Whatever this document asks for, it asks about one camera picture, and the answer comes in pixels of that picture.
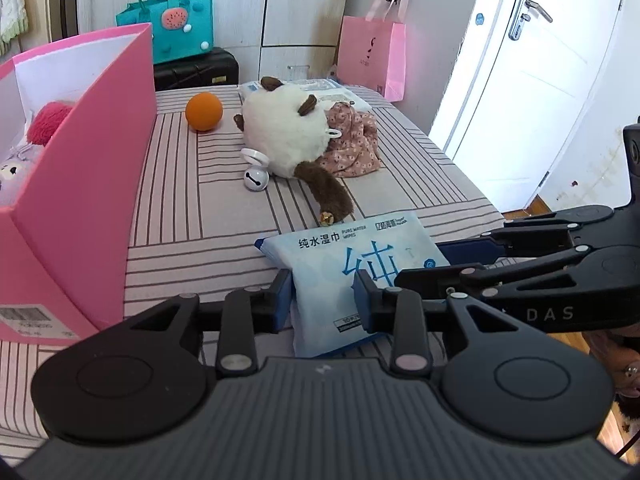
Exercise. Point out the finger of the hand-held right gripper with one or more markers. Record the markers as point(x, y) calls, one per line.
point(425, 282)
point(465, 251)

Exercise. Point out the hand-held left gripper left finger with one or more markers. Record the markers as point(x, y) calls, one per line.
point(282, 300)

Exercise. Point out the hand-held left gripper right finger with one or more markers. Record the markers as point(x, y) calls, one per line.
point(364, 302)

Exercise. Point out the blue wet wipes pack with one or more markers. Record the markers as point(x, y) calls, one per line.
point(330, 260)

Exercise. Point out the pink floral cloth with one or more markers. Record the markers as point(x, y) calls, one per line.
point(355, 145)

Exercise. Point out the white brown plush toy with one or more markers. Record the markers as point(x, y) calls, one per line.
point(290, 130)

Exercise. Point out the white wet wipes pack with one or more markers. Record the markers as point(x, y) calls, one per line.
point(345, 94)

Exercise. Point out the orange ball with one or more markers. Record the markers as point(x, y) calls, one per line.
point(204, 111)

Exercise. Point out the pink cardboard box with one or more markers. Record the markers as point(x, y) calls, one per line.
point(75, 185)

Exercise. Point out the red fluffy plush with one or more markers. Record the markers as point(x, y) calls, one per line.
point(47, 122)

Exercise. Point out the person's right hand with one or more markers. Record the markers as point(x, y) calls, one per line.
point(612, 355)

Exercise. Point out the white door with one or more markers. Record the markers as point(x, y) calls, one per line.
point(540, 110)

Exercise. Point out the pink paper bag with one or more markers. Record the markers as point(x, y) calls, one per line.
point(370, 55)

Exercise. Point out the blue round sticker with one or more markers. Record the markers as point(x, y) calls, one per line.
point(480, 19)

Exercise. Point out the black suitcase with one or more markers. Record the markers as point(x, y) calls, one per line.
point(195, 72)

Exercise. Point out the teal felt handbag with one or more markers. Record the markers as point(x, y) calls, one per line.
point(175, 30)

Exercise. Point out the light grey wardrobe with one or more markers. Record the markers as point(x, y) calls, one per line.
point(290, 5)

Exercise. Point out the light wooden cabinet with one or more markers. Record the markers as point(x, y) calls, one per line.
point(42, 0)

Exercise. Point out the white green fleece robe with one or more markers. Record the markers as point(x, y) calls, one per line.
point(10, 5)

